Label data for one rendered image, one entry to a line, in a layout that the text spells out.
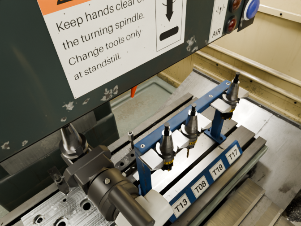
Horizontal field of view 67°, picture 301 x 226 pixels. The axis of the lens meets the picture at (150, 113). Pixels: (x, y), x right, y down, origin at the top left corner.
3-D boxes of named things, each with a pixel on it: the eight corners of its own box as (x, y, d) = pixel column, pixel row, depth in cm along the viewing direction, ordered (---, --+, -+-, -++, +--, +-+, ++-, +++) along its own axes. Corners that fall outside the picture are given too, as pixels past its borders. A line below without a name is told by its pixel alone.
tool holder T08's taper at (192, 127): (190, 120, 75) (192, 106, 70) (200, 128, 72) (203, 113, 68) (181, 127, 73) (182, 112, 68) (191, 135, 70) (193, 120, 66)
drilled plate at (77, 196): (128, 216, 82) (126, 210, 78) (53, 281, 69) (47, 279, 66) (95, 174, 95) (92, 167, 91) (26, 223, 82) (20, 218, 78)
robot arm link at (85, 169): (102, 135, 54) (135, 165, 48) (109, 157, 61) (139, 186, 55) (54, 168, 48) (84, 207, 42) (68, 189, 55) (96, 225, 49)
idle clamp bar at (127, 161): (161, 144, 108) (161, 136, 104) (120, 181, 96) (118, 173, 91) (153, 139, 111) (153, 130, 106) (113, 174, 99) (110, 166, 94)
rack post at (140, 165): (160, 198, 90) (158, 156, 69) (150, 207, 88) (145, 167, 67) (144, 181, 96) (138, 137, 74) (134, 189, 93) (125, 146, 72)
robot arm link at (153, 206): (139, 184, 54) (174, 219, 48) (104, 218, 50) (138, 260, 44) (131, 160, 46) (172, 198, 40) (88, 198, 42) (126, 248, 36)
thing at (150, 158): (167, 162, 66) (167, 161, 65) (154, 174, 64) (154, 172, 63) (152, 148, 70) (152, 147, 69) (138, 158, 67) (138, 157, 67)
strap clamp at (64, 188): (78, 200, 91) (66, 182, 80) (70, 206, 90) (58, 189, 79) (63, 178, 98) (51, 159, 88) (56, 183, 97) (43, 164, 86)
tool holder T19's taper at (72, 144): (75, 132, 56) (68, 113, 51) (85, 142, 54) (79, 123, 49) (59, 142, 54) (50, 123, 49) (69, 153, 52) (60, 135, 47)
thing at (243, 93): (251, 93, 85) (251, 92, 85) (243, 100, 83) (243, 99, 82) (235, 85, 89) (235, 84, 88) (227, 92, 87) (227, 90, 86)
